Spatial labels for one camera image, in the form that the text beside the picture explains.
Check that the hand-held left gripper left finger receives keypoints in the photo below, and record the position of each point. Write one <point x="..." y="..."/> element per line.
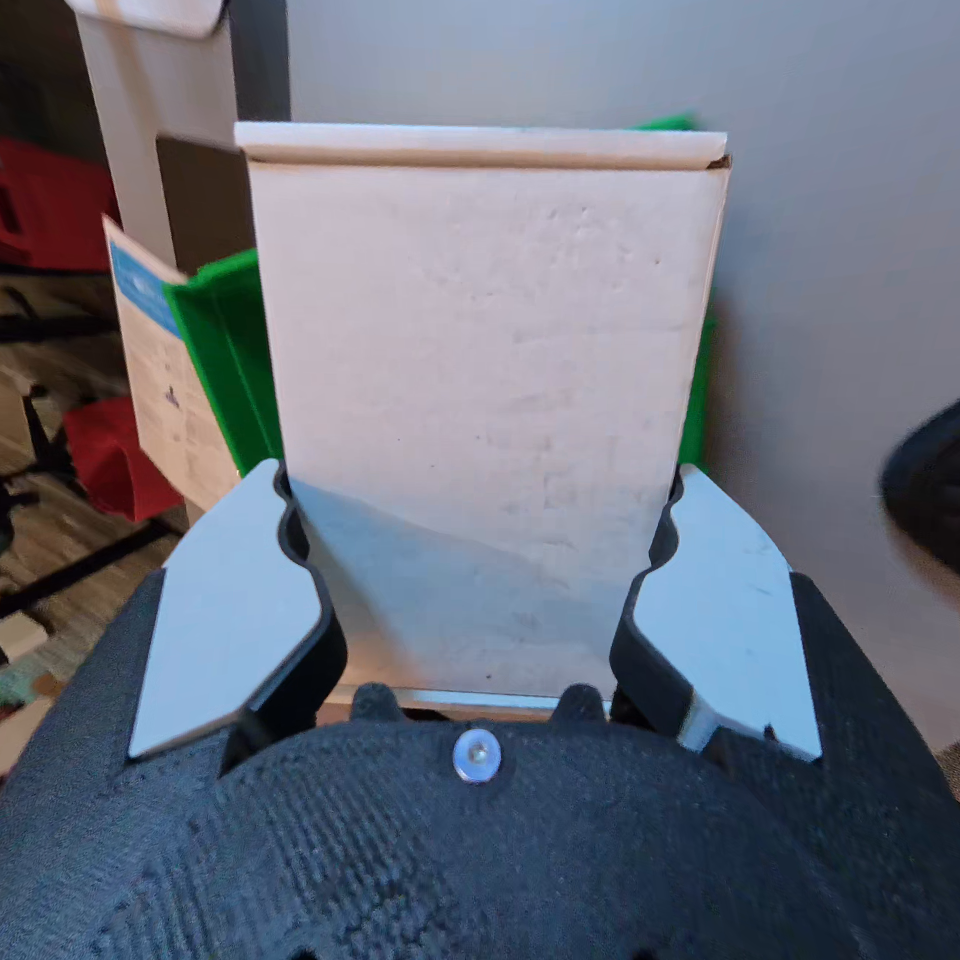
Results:
<point x="225" y="600"/>

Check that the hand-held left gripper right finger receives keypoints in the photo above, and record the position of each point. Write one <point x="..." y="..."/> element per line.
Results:
<point x="727" y="622"/>

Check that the white cardboard box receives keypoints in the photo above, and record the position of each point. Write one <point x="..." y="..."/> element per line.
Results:
<point x="480" y="337"/>

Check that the black chair base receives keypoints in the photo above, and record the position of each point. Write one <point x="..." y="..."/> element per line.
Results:
<point x="82" y="562"/>

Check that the red cloth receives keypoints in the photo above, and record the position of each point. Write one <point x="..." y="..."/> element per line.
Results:
<point x="52" y="202"/>
<point x="112" y="465"/>

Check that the white carton with blue label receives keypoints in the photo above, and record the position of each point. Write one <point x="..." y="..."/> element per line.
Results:
<point x="172" y="420"/>

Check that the small white block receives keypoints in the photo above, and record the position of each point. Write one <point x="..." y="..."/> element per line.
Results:
<point x="19" y="637"/>

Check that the green plastic bin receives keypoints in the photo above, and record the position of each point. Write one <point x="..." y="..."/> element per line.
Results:
<point x="225" y="360"/>

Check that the tall white carton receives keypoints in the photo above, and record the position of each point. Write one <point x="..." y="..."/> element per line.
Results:
<point x="150" y="112"/>

